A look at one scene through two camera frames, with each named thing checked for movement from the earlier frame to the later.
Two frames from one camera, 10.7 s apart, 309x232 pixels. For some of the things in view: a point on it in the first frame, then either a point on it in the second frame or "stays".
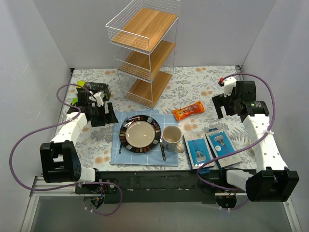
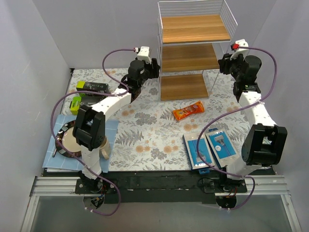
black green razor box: [91, 86] stays
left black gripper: [102, 116] to [154, 67]
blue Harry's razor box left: [198, 149] stays
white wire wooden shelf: [143, 38] to [191, 35]
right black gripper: [222, 104] to [225, 64]
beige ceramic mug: [171, 136] to [105, 150]
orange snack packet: [197, 107] stays
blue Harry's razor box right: [221, 144] stays
